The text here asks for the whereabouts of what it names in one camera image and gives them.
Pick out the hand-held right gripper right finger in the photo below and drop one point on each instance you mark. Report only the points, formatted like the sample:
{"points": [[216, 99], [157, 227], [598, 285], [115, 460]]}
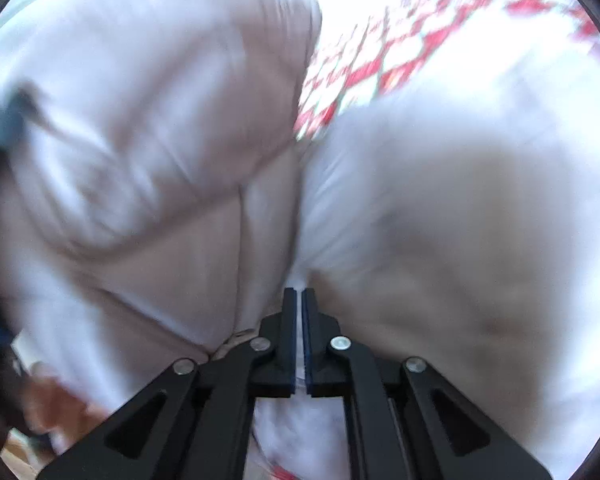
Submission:
{"points": [[307, 340]]}

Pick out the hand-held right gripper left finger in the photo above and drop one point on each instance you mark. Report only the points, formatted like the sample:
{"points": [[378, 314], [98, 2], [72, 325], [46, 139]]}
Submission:
{"points": [[292, 340]]}

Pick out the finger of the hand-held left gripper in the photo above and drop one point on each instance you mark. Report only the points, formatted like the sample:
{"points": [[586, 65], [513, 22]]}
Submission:
{"points": [[5, 120]]}

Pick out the light grey quilted jacket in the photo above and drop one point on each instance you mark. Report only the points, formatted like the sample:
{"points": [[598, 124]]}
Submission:
{"points": [[155, 160]]}

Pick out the red checked printed bed sheet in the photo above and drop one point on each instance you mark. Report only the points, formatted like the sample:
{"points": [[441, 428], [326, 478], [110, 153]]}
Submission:
{"points": [[395, 60]]}

